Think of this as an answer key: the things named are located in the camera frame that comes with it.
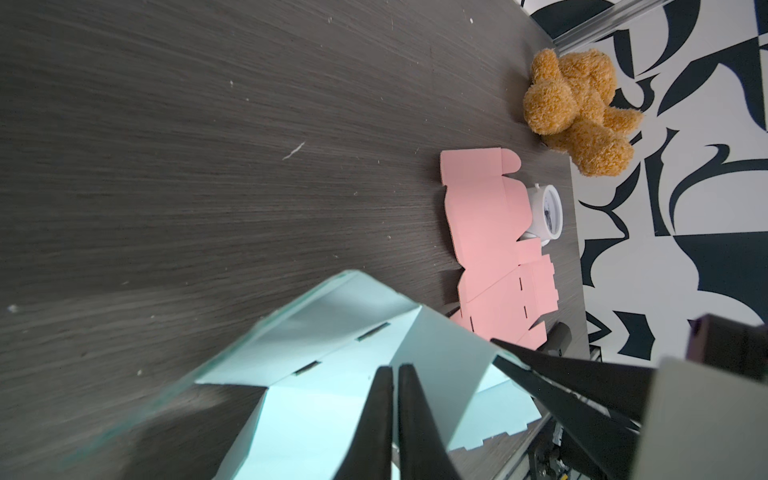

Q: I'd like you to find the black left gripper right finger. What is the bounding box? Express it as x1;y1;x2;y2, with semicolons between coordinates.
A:
397;364;460;480

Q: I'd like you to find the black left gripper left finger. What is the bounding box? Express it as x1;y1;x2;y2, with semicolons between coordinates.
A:
334;367;394;480

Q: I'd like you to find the light blue paper box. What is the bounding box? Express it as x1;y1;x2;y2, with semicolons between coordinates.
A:
59;269;544;480

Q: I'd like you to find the brown teddy bear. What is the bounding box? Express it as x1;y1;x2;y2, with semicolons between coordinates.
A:
523;49;643;177

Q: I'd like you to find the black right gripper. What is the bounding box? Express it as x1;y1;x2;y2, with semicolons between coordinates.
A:
491;315;767;479

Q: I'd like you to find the white alarm clock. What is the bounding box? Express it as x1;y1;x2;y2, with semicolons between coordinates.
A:
521;183;564;246

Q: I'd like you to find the pink flat paper box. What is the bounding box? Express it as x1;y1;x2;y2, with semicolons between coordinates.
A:
440;147;559;350

